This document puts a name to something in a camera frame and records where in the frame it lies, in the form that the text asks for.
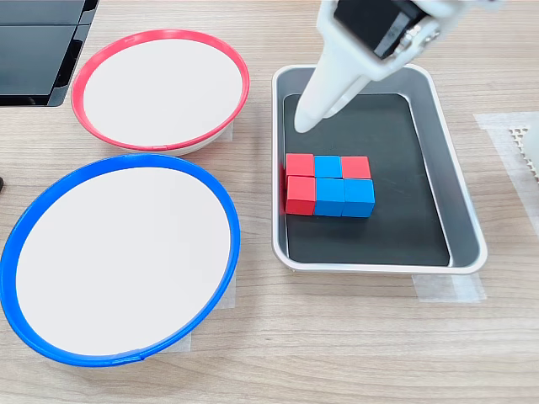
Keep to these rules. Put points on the blue cube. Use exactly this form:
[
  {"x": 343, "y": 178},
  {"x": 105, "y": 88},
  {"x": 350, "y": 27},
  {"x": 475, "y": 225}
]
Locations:
[
  {"x": 327, "y": 166},
  {"x": 359, "y": 198},
  {"x": 329, "y": 197}
]

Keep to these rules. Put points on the red cube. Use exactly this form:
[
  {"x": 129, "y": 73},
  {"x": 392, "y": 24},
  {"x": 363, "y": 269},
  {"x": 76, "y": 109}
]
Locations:
[
  {"x": 355, "y": 167},
  {"x": 300, "y": 165},
  {"x": 300, "y": 195}
]

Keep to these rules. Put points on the blue-rimmed white plate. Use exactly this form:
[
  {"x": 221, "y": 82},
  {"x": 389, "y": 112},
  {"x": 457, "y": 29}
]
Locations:
[{"x": 126, "y": 252}]

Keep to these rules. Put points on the translucent tape strip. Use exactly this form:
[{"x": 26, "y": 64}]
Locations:
[
  {"x": 181, "y": 343},
  {"x": 231, "y": 134},
  {"x": 229, "y": 294},
  {"x": 446, "y": 290}
]

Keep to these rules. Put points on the steel tray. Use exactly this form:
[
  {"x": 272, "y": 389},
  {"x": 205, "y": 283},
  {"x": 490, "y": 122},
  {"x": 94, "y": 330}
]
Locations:
[{"x": 459, "y": 210}]

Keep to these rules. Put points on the black tray mat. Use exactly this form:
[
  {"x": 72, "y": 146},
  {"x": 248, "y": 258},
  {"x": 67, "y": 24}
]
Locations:
[{"x": 379, "y": 235}]

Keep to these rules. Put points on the red-rimmed white plate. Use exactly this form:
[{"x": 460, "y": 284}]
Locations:
[{"x": 160, "y": 88}]

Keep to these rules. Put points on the black glossy plastic case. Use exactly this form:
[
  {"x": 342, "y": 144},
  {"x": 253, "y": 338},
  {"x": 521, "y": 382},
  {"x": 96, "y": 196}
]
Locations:
[{"x": 33, "y": 54}]

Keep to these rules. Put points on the pale perforated base plate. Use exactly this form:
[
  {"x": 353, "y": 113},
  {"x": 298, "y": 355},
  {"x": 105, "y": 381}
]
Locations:
[{"x": 518, "y": 134}]

